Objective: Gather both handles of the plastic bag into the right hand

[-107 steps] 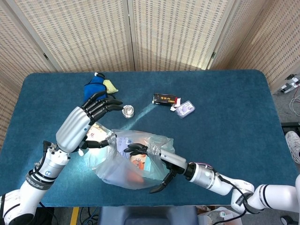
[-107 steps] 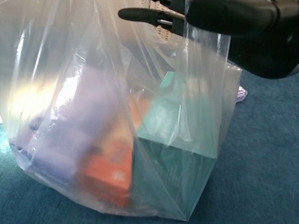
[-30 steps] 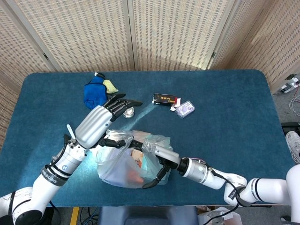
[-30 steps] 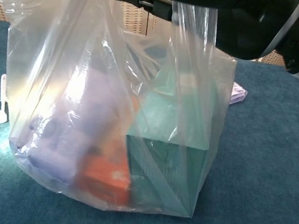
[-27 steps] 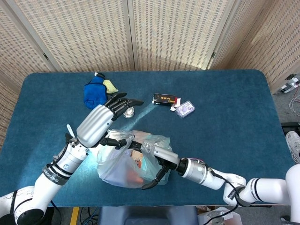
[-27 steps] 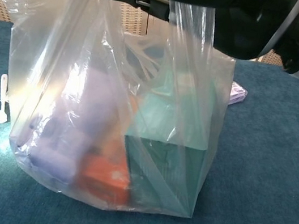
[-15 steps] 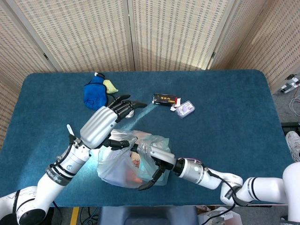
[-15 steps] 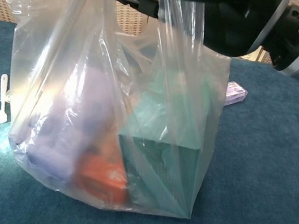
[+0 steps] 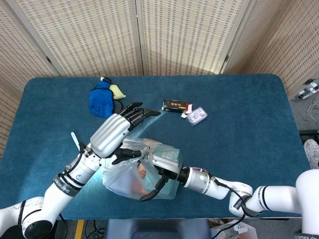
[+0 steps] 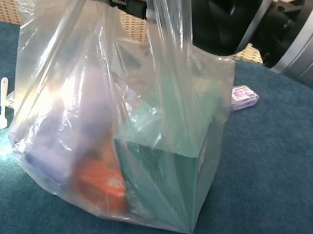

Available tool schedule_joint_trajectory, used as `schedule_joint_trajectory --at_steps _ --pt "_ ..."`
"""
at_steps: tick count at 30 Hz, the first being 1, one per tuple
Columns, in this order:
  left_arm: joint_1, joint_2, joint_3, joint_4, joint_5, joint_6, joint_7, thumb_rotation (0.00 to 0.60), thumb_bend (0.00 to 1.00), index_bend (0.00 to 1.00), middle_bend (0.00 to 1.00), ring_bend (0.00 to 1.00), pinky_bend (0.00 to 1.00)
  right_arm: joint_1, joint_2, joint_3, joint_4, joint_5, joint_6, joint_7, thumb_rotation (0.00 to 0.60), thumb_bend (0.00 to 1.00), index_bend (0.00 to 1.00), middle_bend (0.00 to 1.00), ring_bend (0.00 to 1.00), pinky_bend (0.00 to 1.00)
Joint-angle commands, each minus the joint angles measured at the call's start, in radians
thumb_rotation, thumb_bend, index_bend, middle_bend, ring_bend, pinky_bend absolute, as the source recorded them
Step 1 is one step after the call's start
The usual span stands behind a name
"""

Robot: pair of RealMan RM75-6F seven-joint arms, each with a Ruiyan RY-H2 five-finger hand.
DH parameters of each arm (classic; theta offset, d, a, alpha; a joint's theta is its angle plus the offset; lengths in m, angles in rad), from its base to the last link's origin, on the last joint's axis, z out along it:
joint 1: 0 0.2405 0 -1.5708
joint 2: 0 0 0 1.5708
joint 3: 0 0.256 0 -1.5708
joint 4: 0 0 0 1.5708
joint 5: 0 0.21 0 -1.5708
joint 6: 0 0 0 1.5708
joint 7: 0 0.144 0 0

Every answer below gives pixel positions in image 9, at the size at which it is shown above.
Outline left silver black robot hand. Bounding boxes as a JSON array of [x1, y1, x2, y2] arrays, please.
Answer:
[[89, 101, 161, 165]]

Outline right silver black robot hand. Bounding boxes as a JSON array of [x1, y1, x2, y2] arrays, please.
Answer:
[[139, 146, 185, 202]]

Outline clear plastic shopping bag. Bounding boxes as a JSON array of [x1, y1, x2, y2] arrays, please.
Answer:
[[101, 136, 184, 201]]

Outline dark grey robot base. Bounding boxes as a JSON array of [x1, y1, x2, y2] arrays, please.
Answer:
[[106, 219, 212, 239]]

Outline orange cardboard box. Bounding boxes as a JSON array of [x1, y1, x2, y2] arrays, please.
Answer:
[[132, 161, 160, 197]]

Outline teal cardboard box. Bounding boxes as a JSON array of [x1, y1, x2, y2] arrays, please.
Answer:
[[159, 149, 182, 200]]

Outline white plastic spoon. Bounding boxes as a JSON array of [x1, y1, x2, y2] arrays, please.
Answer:
[[70, 131, 82, 151]]

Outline blue cloth pouch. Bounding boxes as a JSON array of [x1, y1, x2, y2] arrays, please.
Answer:
[[89, 77, 125, 119]]

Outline purple cardboard box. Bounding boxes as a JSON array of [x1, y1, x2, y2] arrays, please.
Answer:
[[104, 165, 137, 194]]

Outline yellow packet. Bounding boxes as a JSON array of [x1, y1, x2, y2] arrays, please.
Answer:
[[109, 84, 127, 101]]

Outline purple clear card case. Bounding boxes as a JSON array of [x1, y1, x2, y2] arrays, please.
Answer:
[[186, 106, 208, 126]]

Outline small red white packet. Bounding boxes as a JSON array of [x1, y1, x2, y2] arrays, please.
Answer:
[[180, 103, 194, 120]]

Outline black box with gold print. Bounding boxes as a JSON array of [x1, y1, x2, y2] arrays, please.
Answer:
[[162, 99, 189, 113]]

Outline blue tablecloth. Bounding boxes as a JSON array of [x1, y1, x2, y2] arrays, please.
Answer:
[[0, 74, 309, 221]]

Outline clear plastic bottle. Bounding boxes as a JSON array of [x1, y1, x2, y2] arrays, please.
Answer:
[[221, 223, 242, 239]]

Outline woven folding screen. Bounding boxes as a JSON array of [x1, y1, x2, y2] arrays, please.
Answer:
[[0, 0, 319, 157]]

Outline translucent plastic container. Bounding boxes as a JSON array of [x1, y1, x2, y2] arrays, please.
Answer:
[[211, 220, 259, 239]]

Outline white sneaker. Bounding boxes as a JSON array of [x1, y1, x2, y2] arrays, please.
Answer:
[[303, 139, 319, 170]]

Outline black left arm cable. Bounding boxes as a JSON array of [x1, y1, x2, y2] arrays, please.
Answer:
[[58, 150, 85, 180]]

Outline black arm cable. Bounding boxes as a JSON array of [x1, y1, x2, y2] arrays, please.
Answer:
[[206, 171, 265, 239], [58, 150, 85, 180]]

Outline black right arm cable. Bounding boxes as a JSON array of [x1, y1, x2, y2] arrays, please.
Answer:
[[206, 171, 265, 239]]

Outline blue floor cables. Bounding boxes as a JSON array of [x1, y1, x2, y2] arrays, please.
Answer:
[[84, 220, 107, 239]]

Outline black metal frame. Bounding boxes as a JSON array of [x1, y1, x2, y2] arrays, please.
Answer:
[[299, 129, 319, 142]]

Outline white cable bundle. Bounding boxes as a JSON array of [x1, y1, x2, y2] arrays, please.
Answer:
[[308, 101, 319, 122]]

